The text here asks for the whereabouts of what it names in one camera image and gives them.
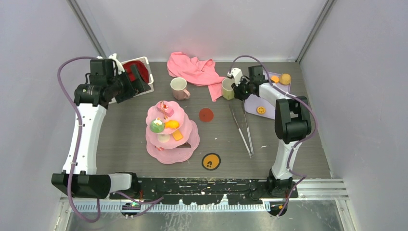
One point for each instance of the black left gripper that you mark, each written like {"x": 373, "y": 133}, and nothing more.
{"x": 129, "y": 93}

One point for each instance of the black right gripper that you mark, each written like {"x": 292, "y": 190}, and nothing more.
{"x": 238, "y": 94}

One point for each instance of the green mug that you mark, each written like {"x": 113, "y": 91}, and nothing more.
{"x": 227, "y": 88}

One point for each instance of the pink cherry cake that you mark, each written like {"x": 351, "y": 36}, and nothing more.
{"x": 164, "y": 108}

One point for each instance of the pink mug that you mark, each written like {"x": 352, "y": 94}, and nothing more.
{"x": 179, "y": 88}

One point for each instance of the green frog macaron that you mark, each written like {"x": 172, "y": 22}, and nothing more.
{"x": 157, "y": 125}

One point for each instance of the orange fish-shaped cookie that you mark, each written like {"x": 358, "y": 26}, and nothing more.
{"x": 172, "y": 124}

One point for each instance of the white round cake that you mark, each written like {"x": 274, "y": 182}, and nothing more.
{"x": 163, "y": 138}

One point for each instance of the pink three-tier dessert stand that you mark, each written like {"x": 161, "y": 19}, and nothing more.
{"x": 171, "y": 154}

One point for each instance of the orange wafer bar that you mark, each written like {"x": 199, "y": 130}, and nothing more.
{"x": 177, "y": 135}

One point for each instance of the metal serving tongs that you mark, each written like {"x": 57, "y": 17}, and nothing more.
{"x": 239, "y": 117}

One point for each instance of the chocolate cake slice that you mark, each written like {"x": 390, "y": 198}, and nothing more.
{"x": 185, "y": 145}

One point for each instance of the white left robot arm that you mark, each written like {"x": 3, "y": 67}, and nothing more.
{"x": 79, "y": 178}

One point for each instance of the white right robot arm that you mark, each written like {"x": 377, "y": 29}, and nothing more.
{"x": 292, "y": 121}

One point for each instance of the dark red towel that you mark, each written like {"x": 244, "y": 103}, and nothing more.
{"x": 143, "y": 71}

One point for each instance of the lavender serving tray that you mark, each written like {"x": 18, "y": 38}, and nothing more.
{"x": 255, "y": 106}

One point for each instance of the orange lotus-root cookie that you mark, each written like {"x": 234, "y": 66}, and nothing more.
{"x": 261, "y": 110}

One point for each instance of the small orange round cookie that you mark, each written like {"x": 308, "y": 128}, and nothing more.
{"x": 275, "y": 79}

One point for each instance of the white plastic basket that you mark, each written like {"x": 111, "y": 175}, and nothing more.
{"x": 146, "y": 63}

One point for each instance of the golden round bun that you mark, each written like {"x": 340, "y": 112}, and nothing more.
{"x": 285, "y": 79}

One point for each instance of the pink cloth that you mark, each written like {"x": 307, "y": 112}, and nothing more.
{"x": 197, "y": 72}

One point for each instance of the red round coaster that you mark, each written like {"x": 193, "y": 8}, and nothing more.
{"x": 206, "y": 115}

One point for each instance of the orange round sticker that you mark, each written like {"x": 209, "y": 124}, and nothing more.
{"x": 211, "y": 161}

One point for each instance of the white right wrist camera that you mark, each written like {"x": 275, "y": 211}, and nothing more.
{"x": 236, "y": 75}

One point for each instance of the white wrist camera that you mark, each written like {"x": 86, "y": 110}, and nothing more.
{"x": 118, "y": 64}
{"x": 236, "y": 75}

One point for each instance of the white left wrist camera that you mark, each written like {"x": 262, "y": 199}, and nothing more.
{"x": 118, "y": 64}

